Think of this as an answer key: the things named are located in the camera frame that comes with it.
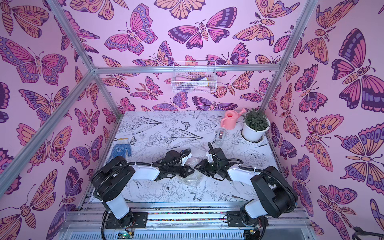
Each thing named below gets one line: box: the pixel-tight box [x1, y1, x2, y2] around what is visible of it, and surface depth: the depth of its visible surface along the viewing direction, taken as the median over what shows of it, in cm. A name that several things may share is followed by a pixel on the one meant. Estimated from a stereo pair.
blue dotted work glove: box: [106, 138, 132, 163], surface depth 102 cm
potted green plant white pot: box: [242, 108, 271, 143], surface depth 96 cm
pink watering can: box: [220, 108, 247, 130], surface depth 107 cm
